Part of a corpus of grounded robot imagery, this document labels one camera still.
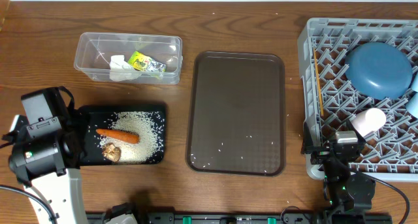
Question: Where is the black plastic tray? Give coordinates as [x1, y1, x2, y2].
[80, 104, 166, 166]

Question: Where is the brown serving tray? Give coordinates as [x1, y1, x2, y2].
[185, 52, 286, 176]

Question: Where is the grey dishwasher rack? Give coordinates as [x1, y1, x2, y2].
[297, 18, 417, 182]

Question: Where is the white tissue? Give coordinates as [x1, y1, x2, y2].
[109, 55, 141, 82]

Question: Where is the orange carrot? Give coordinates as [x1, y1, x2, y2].
[96, 129, 140, 144]

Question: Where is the light blue small bowl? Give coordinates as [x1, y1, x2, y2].
[406, 93, 418, 118]

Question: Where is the green foil snack wrapper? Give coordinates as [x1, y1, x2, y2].
[128, 51, 166, 72]

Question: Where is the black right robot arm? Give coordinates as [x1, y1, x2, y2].
[301, 123, 376, 223]

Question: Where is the wooden chopstick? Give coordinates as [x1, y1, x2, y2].
[313, 48, 324, 117]

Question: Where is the pink plastic cup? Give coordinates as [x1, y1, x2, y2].
[351, 108, 387, 137]

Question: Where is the dark blue large bowl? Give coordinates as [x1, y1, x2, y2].
[345, 42, 413, 100]

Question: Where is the clear plastic container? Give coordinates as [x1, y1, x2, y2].
[74, 32, 183, 84]

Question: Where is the pile of white rice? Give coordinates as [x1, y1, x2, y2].
[83, 110, 166, 165]

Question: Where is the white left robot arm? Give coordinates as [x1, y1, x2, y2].
[1, 86, 88, 223]

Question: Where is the brown food scrap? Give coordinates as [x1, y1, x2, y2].
[102, 143, 121, 163]

